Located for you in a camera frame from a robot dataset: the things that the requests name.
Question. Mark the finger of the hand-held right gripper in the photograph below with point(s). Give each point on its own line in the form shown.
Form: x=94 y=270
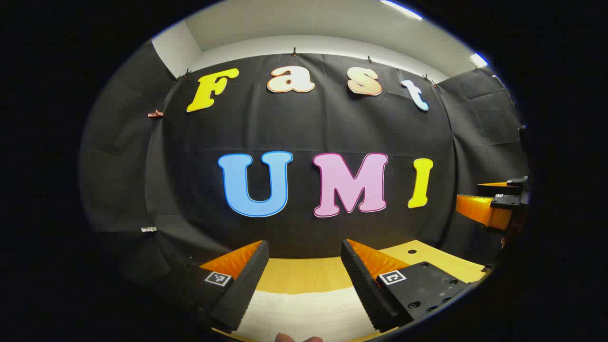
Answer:
x=517 y=182
x=484 y=211

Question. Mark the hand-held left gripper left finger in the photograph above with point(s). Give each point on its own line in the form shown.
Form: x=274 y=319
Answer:
x=247 y=285

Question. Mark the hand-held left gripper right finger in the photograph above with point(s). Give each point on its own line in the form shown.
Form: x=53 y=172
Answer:
x=363 y=285

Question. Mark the white jeans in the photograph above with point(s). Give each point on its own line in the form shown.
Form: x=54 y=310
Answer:
x=304 y=313

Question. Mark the ceiling light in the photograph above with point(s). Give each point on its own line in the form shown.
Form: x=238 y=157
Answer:
x=401 y=9
x=479 y=60

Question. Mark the copper clip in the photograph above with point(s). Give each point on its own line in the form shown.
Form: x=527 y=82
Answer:
x=155 y=113

